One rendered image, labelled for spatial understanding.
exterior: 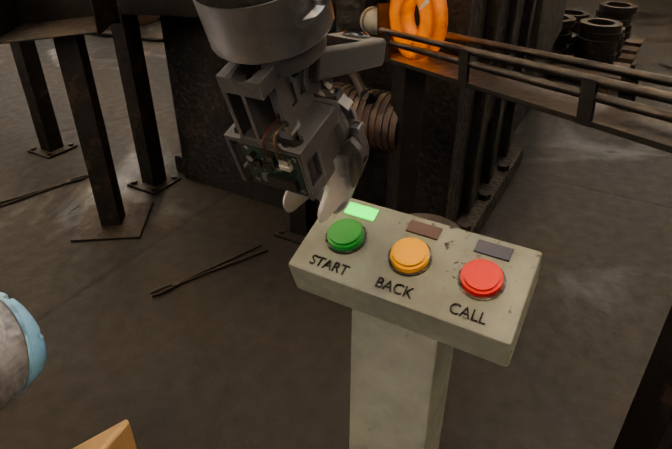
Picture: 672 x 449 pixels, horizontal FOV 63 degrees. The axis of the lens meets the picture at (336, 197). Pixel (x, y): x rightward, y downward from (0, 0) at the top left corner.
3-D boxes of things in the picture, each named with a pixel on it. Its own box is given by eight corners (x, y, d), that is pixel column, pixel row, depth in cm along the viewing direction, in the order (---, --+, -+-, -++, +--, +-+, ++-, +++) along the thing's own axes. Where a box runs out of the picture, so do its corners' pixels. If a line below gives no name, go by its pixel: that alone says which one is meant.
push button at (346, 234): (339, 222, 62) (337, 212, 61) (371, 232, 61) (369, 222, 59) (322, 249, 60) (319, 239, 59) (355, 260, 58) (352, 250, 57)
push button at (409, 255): (400, 241, 59) (399, 231, 58) (435, 252, 57) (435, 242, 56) (385, 270, 57) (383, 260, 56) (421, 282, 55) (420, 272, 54)
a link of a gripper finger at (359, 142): (321, 181, 52) (301, 110, 45) (330, 168, 53) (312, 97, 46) (366, 193, 50) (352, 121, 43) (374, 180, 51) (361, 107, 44)
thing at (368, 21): (383, 33, 122) (383, 4, 119) (405, 38, 114) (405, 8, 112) (359, 36, 120) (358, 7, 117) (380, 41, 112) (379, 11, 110)
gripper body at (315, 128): (242, 184, 47) (191, 67, 38) (293, 120, 52) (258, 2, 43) (319, 207, 44) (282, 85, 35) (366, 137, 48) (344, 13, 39)
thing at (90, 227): (73, 207, 179) (6, -29, 143) (155, 203, 182) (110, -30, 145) (51, 243, 162) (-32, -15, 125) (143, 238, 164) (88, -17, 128)
